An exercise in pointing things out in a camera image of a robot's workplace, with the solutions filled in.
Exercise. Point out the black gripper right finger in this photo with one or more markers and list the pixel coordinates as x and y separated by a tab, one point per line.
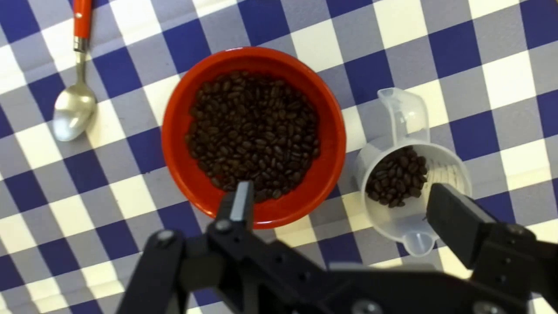
506	258

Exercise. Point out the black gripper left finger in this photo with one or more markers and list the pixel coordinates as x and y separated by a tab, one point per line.
173	267

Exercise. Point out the clear plastic measuring jug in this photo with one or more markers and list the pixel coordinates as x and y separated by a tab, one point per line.
396	167

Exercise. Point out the red bowl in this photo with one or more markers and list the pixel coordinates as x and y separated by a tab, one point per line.
323	172

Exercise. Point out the coffee beans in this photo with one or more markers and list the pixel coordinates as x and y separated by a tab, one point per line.
253	127

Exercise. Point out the blue white checkered tablecloth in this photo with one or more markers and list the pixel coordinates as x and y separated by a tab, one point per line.
73	214

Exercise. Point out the red handled metal spoon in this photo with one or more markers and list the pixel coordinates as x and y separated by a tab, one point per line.
75	104

